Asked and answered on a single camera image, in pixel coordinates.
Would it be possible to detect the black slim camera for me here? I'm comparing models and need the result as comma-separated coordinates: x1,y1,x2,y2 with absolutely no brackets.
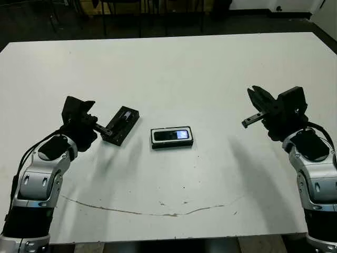
154,130,189,141

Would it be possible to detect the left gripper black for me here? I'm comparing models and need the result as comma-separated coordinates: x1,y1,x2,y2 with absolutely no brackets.
60,112,115,152

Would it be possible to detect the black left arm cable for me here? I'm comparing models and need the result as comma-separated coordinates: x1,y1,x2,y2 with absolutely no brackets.
4,129,64,219

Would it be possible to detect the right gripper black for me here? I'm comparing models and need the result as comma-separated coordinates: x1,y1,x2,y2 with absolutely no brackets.
241,85,309,142

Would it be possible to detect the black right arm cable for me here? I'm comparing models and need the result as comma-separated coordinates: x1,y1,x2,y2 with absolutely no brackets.
302,121,337,159

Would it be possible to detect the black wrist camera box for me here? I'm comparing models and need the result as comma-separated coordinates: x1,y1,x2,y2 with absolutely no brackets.
61,95,96,124
277,86,308,114

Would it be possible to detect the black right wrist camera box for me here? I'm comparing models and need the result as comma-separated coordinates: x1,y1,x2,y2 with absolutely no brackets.
277,86,308,114

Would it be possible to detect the black glossy box lid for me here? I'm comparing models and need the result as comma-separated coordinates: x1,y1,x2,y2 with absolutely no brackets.
101,105,141,147

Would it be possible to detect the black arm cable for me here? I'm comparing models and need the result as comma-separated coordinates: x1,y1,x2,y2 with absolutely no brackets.
4,129,64,219
302,121,337,159

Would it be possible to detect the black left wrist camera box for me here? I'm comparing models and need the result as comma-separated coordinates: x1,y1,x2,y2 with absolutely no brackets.
61,95,96,124

